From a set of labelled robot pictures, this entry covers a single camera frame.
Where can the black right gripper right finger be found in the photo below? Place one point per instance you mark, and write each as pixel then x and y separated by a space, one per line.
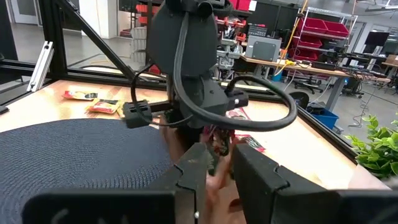
pixel 295 208

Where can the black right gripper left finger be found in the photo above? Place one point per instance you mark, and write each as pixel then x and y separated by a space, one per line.
pixel 124 208

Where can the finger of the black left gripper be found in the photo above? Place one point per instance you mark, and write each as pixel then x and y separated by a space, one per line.
pixel 189 137
pixel 224 141

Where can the red tea packet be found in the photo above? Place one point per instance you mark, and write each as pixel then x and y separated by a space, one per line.
pixel 210 137
pixel 253 143
pixel 237 113

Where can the yellow tea packet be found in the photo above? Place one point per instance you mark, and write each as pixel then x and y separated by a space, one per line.
pixel 104 106
pixel 79 95

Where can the round dark blue woven placemat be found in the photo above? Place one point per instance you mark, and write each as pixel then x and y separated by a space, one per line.
pixel 77 155

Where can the grey equipment case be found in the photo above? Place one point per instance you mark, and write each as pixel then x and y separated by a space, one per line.
pixel 264 48

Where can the blue plastic bin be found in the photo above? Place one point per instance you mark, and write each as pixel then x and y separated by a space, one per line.
pixel 325 118

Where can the small green potted plant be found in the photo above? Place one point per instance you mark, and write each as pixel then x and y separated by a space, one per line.
pixel 379 152

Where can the long wooden workbench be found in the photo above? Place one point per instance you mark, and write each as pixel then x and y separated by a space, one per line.
pixel 326 73

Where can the silver aluminium extrusion bar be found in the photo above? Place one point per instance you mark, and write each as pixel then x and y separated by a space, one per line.
pixel 40 67

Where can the black aluminium table frame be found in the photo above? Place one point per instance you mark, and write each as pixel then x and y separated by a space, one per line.
pixel 53 37

